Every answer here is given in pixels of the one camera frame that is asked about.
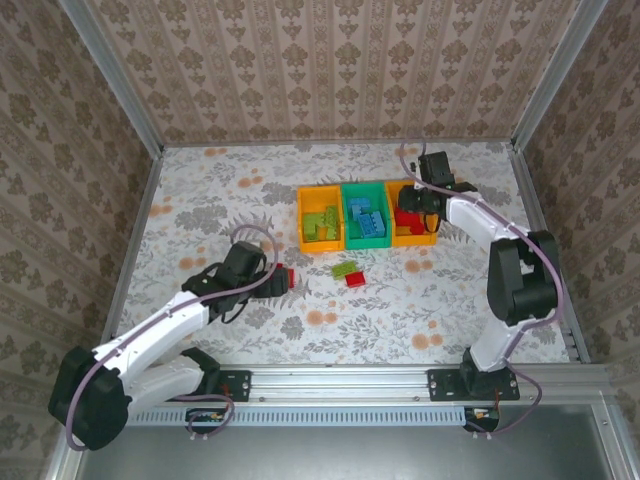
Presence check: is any light blue lego plate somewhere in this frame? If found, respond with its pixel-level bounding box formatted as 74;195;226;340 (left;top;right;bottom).
357;214;382;239

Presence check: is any lime green lego plate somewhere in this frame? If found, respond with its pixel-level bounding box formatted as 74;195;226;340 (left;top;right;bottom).
301;212;326;242

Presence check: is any yellow plastic bin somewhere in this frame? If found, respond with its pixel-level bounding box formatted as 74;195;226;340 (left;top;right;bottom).
297;185;347;255
384;178;437;249

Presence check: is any green plastic bin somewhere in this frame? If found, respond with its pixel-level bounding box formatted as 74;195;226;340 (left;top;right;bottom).
340;182;393;251

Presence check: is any white floral table covering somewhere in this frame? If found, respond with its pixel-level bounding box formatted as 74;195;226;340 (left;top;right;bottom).
107;142;576;369

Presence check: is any black connector board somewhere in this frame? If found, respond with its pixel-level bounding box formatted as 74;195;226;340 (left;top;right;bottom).
463;405;501;432
185;407;232;435

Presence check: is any grey metal panel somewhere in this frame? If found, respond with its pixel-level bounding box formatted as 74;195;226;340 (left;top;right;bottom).
74;404;616;480

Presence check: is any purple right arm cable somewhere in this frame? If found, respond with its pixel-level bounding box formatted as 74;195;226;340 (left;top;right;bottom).
398;138;565;439

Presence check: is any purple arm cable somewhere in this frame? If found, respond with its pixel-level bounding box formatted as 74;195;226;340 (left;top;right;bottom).
64;224;280;451
398;138;565;439

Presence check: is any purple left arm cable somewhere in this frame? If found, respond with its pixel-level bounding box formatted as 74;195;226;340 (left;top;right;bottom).
64;224;280;451

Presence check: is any aluminium side rail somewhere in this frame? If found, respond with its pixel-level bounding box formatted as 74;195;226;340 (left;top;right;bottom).
504;142;589;364
102;147;166;341

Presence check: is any aluminium rear rail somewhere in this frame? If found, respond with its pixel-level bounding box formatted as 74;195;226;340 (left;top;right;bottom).
162;139;514;149

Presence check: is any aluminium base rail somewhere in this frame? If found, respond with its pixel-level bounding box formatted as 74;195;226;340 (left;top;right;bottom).
214;363;611;405

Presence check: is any white slotted cable duct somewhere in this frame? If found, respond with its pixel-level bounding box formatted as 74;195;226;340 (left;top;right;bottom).
124;404;471;427

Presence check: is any aluminium frame post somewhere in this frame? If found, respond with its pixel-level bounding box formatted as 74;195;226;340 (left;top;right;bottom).
58;0;165;154
510;0;612;151

